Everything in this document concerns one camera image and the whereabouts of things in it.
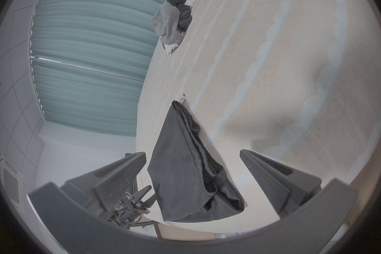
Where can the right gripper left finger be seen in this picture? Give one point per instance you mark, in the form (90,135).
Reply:
(113,181)

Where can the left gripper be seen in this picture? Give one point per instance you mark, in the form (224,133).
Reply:
(134,206)

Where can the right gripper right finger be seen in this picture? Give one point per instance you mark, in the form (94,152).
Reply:
(276,184)

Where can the black T-shirt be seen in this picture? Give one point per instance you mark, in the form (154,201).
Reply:
(184,172)

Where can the bed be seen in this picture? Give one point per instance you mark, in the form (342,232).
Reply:
(282,53)

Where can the pile of clothes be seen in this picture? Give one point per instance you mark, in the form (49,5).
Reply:
(169,17)

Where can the blue-green curtain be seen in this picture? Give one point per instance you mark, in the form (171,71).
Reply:
(98,14)
(89,98)

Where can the white ceiling air vent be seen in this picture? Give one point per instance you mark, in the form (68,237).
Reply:
(10,181)

